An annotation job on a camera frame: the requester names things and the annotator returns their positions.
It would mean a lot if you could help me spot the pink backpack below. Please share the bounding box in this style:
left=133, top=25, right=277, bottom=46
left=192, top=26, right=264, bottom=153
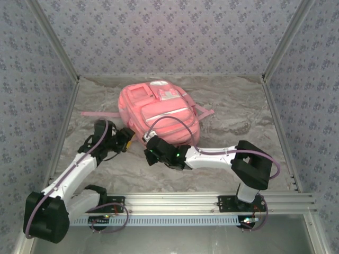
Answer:
left=81, top=81, right=215, bottom=146

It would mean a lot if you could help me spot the small black controller board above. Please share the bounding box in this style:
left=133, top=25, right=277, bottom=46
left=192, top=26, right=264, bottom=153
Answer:
left=239, top=216, right=259, bottom=228
left=88, top=215, right=111, bottom=225

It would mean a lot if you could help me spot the grey metal shelf panel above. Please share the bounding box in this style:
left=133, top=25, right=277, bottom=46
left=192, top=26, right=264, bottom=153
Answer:
left=26, top=226, right=316, bottom=254

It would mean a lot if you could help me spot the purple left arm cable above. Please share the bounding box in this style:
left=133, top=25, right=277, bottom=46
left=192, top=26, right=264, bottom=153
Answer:
left=23, top=119, right=109, bottom=240

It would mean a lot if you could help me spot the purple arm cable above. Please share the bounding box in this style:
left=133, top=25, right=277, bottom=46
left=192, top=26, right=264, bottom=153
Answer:
left=145, top=116, right=282, bottom=183
left=23, top=119, right=109, bottom=240

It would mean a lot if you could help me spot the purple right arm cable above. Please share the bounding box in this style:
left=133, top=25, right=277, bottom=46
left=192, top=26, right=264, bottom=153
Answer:
left=145, top=116, right=282, bottom=183

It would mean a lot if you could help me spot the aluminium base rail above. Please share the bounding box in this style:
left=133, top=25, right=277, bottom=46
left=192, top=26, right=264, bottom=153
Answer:
left=28, top=193, right=318, bottom=215

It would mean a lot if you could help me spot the aluminium table side rail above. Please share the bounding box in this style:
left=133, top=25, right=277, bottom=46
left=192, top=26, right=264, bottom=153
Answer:
left=39, top=78, right=82, bottom=195
left=262, top=78, right=304, bottom=194

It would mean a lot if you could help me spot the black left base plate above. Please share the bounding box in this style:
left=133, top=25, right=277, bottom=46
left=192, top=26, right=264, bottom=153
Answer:
left=77, top=195, right=126, bottom=214

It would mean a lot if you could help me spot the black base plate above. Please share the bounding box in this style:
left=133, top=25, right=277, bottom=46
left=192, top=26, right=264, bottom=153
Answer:
left=77, top=195, right=126, bottom=214
left=217, top=195, right=267, bottom=213

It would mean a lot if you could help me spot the pale blue slotted cable duct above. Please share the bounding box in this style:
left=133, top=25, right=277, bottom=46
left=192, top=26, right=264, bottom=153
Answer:
left=69, top=215, right=241, bottom=227

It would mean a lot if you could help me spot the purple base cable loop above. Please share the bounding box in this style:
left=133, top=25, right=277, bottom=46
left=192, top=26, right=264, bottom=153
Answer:
left=90, top=203, right=128, bottom=234
left=239, top=198, right=273, bottom=232

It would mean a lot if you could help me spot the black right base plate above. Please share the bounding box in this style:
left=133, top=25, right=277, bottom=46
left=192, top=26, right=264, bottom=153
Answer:
left=217, top=195, right=267, bottom=213

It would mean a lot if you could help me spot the aluminium frame post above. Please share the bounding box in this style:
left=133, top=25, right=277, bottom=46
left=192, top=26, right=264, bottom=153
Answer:
left=262, top=0, right=317, bottom=80
left=26, top=0, right=80, bottom=81

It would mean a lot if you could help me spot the aluminium frame leg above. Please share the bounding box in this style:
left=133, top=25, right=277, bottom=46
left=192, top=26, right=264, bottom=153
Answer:
left=303, top=214, right=331, bottom=254
left=12, top=214, right=40, bottom=254

